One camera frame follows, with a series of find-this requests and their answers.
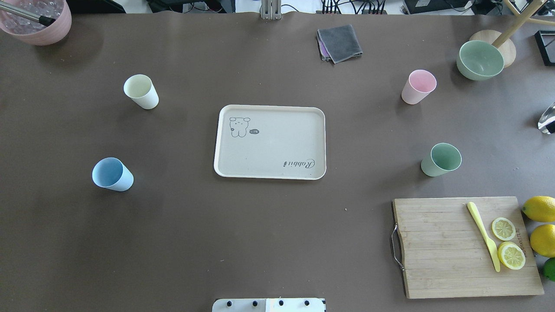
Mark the green bowl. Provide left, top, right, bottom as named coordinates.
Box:
left=456, top=41, right=505, bottom=81

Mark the aluminium frame post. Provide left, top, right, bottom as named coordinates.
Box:
left=260, top=0, right=282, bottom=20

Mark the green lime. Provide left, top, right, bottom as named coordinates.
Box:
left=542, top=257, right=555, bottom=282

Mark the yellow plastic knife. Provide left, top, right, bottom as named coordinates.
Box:
left=467, top=201, right=501, bottom=273

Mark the lemon half outer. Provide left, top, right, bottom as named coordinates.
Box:
left=497, top=241, right=526, bottom=270

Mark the wooden cutting board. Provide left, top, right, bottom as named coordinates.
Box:
left=393, top=197, right=544, bottom=299

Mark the metal scoop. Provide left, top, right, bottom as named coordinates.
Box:
left=538, top=103, right=555, bottom=134

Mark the lemon half near knife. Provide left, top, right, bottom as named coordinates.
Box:
left=491, top=217, right=516, bottom=241

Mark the blue cup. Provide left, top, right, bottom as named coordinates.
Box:
left=92, top=157, right=134, bottom=192

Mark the cream cup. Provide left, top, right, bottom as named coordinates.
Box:
left=123, top=74, right=159, bottom=109

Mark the metal pestle in bowl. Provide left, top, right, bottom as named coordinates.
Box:
left=0, top=1, right=56, bottom=26

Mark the grey folded cloth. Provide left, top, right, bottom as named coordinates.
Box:
left=317, top=24, right=363, bottom=64

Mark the whole lemon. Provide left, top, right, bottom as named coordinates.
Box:
left=522, top=196, right=555, bottom=222
left=530, top=224, right=555, bottom=257

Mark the wooden cup stand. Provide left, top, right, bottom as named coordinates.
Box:
left=470, top=0, right=555, bottom=68

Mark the green cup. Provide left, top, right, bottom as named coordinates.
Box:
left=421, top=143, right=462, bottom=176

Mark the pink bowl with ice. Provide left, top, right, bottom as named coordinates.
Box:
left=0, top=0, right=72, bottom=46

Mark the beige rabbit tray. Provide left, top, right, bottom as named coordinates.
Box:
left=213, top=105, right=326, bottom=180

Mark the white pillar base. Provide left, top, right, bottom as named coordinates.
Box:
left=212, top=298, right=326, bottom=312

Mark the pink cup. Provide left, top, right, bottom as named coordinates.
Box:
left=401, top=69, right=437, bottom=104

